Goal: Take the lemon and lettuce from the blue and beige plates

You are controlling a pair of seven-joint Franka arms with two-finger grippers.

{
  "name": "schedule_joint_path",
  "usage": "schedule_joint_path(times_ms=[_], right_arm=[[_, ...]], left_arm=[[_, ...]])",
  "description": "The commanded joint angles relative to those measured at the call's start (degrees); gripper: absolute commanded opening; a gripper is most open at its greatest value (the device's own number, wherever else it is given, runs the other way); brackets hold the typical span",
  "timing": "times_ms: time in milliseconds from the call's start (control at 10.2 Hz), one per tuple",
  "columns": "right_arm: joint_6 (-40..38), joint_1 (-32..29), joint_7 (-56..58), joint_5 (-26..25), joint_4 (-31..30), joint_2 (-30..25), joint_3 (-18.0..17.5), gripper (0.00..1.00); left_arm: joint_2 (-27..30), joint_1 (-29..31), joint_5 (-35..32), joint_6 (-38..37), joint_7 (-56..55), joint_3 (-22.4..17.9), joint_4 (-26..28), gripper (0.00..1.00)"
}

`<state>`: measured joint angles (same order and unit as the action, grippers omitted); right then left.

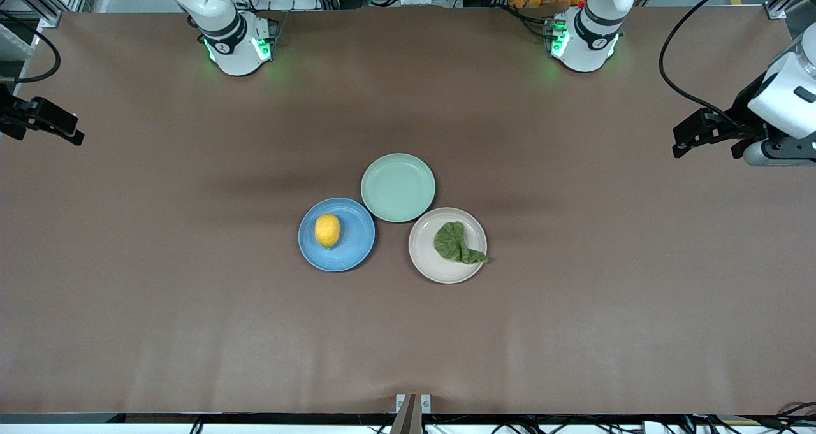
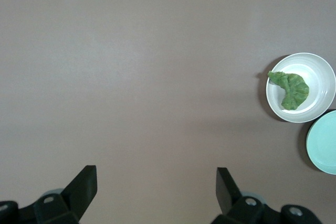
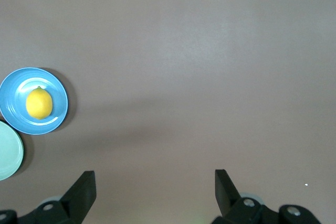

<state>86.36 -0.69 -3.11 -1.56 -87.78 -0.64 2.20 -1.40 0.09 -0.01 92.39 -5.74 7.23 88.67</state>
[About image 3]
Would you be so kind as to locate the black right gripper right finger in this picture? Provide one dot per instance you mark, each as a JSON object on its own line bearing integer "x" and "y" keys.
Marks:
{"x": 228, "y": 197}

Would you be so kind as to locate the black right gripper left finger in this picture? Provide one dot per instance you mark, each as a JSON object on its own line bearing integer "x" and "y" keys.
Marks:
{"x": 78, "y": 197}

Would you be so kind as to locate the yellow lemon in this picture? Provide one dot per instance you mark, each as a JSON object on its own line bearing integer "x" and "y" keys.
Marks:
{"x": 39, "y": 103}

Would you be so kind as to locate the light green ceramic plate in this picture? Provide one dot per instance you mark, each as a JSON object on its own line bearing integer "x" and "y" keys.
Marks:
{"x": 8, "y": 150}

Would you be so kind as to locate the blue ceramic plate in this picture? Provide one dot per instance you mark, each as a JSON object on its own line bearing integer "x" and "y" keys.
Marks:
{"x": 13, "y": 98}

